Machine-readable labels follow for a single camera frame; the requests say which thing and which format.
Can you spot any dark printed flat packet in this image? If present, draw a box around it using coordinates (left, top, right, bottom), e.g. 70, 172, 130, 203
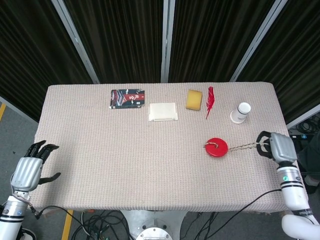
108, 88, 146, 110

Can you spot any white paper cup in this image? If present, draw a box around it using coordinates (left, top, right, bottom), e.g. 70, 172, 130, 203
229, 101, 252, 125

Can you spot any yellow sponge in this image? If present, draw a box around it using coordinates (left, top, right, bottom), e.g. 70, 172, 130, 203
185, 89, 203, 111

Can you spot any red feather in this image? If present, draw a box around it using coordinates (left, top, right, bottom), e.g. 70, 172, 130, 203
205, 86, 216, 120

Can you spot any grey metal partition post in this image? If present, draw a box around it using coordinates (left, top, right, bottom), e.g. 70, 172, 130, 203
51, 0, 101, 85
159, 0, 176, 83
229, 0, 292, 82

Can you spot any black cable bundle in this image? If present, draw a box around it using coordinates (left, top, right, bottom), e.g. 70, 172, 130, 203
34, 204, 136, 240

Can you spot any braided beige rope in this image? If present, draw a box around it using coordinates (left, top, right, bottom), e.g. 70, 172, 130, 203
204, 141, 271, 152

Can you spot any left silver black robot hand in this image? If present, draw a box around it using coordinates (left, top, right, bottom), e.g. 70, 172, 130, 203
10, 140, 62, 192

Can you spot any white flat plastic tray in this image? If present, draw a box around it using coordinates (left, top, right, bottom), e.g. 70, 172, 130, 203
147, 101, 179, 123

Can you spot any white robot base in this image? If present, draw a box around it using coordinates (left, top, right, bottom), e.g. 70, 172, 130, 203
119, 209, 188, 240

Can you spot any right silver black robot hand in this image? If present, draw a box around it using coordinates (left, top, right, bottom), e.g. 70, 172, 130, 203
256, 130, 299, 164

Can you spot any red plastic button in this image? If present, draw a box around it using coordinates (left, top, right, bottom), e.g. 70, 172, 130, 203
204, 137, 229, 158

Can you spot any beige woven tablecloth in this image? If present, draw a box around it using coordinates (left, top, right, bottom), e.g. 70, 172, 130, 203
26, 81, 310, 214

